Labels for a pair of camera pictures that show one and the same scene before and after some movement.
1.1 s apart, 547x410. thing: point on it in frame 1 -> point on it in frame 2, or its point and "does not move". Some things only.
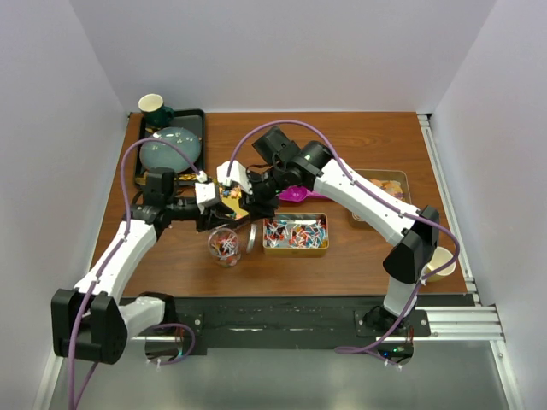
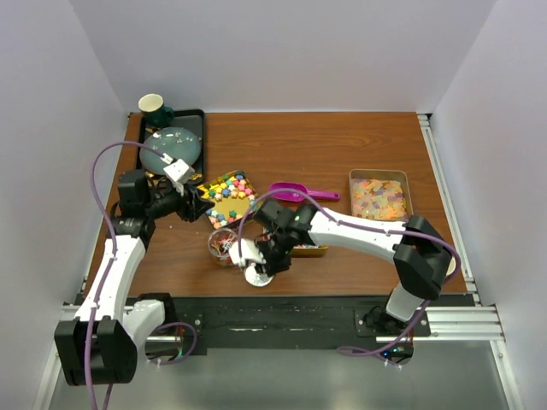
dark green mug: [155, 113] does not move
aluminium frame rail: [473, 323] does not move
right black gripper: [257, 205] -> [273, 266]
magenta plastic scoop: [297, 194] does not move
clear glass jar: [223, 244] does not move
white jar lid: [252, 238] -> [256, 278]
